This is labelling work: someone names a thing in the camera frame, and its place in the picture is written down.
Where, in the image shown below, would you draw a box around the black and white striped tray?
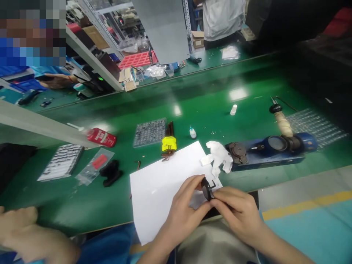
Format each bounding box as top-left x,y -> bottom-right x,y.
37,143 -> 85,182

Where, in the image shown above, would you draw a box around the black round part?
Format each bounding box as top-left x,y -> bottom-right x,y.
201,177 -> 218,203

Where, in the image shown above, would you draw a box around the person's left thumb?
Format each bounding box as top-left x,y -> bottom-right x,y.
192,201 -> 214,218

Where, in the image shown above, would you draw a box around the clear tray of black parts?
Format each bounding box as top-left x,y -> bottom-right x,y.
133,117 -> 167,149

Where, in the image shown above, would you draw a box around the person's left index finger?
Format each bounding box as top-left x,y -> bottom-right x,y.
184,175 -> 206,194

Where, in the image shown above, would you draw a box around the person's right hand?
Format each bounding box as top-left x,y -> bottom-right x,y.
210,187 -> 266,243

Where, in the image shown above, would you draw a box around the red adhesive bottle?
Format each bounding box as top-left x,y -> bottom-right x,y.
67,122 -> 118,148

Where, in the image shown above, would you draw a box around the white crumpled cloth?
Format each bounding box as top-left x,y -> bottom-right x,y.
199,140 -> 235,179

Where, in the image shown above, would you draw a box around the person's right thumb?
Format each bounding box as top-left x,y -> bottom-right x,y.
210,198 -> 230,214

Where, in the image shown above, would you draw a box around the stack of blue bins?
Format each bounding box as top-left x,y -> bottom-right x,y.
0,65 -> 49,95

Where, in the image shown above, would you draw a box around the cardboard box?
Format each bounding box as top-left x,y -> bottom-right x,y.
190,30 -> 206,51

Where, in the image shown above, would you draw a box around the white paper sheet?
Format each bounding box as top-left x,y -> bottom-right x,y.
129,140 -> 224,247

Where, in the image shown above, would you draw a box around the person's body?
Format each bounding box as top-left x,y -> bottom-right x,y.
70,209 -> 269,264

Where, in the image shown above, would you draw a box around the grey panel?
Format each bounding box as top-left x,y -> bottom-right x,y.
131,0 -> 191,66

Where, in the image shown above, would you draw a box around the black bracket part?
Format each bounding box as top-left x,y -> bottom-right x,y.
99,159 -> 124,188

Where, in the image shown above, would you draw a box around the black machine with green light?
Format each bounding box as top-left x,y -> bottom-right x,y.
76,49 -> 117,100

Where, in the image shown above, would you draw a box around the person's legs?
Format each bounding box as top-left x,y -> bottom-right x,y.
175,219 -> 260,264

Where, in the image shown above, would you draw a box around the black hand tool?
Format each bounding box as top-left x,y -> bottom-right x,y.
16,89 -> 41,107

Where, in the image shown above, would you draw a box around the white plastic bags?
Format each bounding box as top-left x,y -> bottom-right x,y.
221,45 -> 240,61

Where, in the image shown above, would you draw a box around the clear bag with red label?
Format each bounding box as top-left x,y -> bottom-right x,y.
74,148 -> 116,187

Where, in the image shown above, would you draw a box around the red compartment tray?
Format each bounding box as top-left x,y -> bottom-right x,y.
118,51 -> 160,70

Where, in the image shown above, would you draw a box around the person's left hand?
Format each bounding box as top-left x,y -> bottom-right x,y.
164,175 -> 214,235

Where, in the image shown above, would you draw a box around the metal shelf rack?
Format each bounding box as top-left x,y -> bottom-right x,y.
65,0 -> 144,93

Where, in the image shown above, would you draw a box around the person's right index finger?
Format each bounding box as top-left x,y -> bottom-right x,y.
213,187 -> 238,199

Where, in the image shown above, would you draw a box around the blue hand press tool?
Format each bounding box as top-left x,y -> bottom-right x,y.
225,104 -> 319,173

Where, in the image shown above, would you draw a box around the clear bubble tray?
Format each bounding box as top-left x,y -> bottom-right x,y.
285,108 -> 350,151

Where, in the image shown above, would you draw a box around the yellow clamp tool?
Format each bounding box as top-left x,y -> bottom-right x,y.
160,121 -> 178,163

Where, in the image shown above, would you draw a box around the grey frame beam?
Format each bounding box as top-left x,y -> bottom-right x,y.
0,98 -> 95,151

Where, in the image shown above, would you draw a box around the thin black hex key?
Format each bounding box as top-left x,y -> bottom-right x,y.
276,95 -> 300,113

